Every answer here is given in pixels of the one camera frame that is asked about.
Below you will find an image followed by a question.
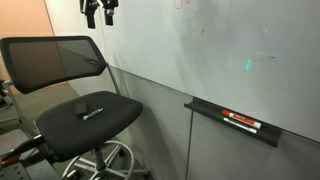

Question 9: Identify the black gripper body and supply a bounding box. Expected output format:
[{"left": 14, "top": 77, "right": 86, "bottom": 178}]
[{"left": 79, "top": 0, "right": 120, "bottom": 15}]

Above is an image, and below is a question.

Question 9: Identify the green whiteboard marker white cap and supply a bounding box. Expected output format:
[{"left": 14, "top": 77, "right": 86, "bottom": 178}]
[{"left": 82, "top": 107, "right": 104, "bottom": 121}]

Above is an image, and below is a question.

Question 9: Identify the black mesh office chair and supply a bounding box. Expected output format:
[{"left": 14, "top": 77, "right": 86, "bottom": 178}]
[{"left": 0, "top": 35, "right": 151, "bottom": 180}]

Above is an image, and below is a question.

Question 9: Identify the red whiteboard marker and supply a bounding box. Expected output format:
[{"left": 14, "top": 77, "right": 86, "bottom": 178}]
[{"left": 221, "top": 109, "right": 262, "bottom": 130}]

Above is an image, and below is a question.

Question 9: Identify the black marker on tray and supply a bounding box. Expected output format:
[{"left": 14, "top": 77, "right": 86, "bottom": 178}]
[{"left": 215, "top": 115, "right": 258, "bottom": 135}]

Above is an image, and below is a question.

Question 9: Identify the black marker tray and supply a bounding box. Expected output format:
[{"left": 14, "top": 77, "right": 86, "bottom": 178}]
[{"left": 183, "top": 96, "right": 282, "bottom": 148}]

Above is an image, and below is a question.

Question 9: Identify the whiteboard panel without tray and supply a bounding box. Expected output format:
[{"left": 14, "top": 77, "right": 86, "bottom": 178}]
[{"left": 44, "top": 0, "right": 113, "bottom": 68}]

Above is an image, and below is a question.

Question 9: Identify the large whiteboard panel with tray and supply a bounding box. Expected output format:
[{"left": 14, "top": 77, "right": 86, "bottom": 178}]
[{"left": 99, "top": 0, "right": 320, "bottom": 144}]

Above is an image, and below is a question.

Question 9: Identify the black clamp orange handle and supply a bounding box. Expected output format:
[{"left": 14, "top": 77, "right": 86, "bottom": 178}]
[{"left": 0, "top": 134, "right": 46, "bottom": 169}]

